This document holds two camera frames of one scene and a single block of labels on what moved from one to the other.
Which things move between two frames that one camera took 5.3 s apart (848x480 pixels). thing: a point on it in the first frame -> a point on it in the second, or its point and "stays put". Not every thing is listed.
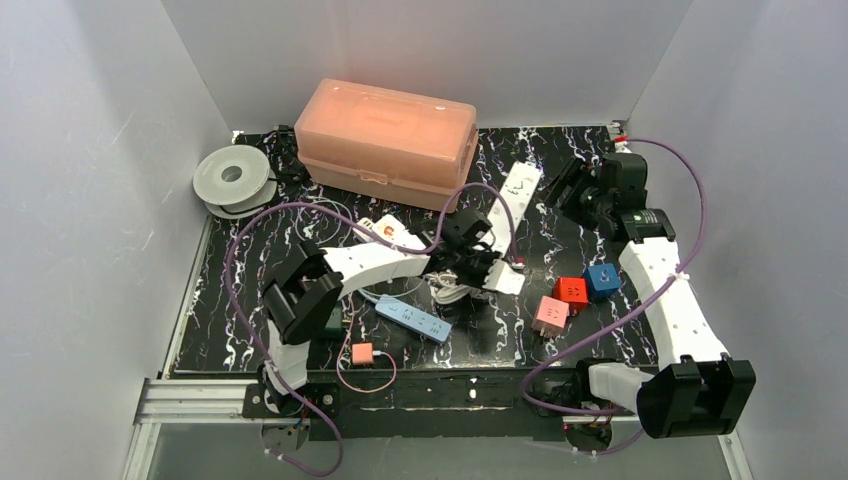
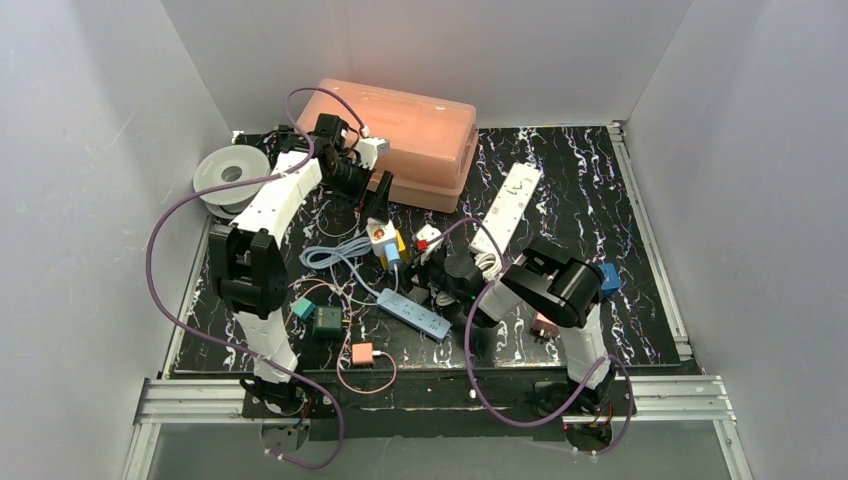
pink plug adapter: x=550 y=317 stays put
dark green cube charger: x=333 y=328 stays put
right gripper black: x=569 y=192 -> x=436 y=270
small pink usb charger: x=362 y=353 stays put
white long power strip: x=519 y=187 stays put
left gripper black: x=478 y=266 -> x=361 y=177
